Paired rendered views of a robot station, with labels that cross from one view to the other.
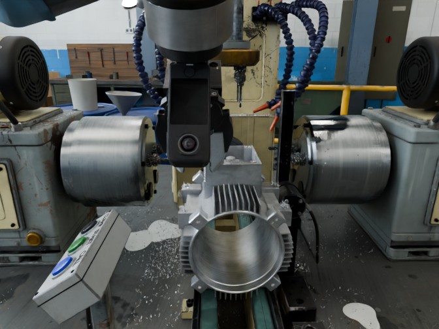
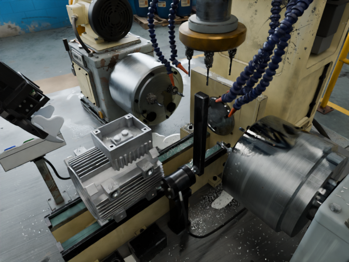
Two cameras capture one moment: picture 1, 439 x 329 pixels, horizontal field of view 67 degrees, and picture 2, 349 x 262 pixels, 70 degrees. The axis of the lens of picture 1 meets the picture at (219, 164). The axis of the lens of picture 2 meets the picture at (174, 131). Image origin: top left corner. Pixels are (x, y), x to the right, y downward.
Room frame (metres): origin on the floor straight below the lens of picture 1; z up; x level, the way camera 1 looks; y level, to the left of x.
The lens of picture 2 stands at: (0.41, -0.50, 1.53)
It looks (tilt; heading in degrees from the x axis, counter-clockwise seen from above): 38 degrees down; 53
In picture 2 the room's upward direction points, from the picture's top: 2 degrees counter-clockwise
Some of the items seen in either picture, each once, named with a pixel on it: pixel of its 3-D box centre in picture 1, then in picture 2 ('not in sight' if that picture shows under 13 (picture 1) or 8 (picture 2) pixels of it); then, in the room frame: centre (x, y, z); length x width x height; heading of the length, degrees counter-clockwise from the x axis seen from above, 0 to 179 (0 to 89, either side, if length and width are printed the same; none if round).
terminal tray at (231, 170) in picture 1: (230, 171); (122, 141); (0.61, -0.02, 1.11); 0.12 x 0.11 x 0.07; 3
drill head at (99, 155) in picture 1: (98, 161); (139, 84); (0.87, 0.34, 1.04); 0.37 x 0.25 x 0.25; 91
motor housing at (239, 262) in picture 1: (232, 224); (116, 173); (0.57, -0.02, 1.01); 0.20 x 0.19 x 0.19; 3
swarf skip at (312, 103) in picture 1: (308, 111); not in sight; (5.14, -1.38, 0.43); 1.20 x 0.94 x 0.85; 83
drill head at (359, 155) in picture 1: (343, 159); (290, 179); (0.89, -0.35, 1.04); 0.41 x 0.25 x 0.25; 91
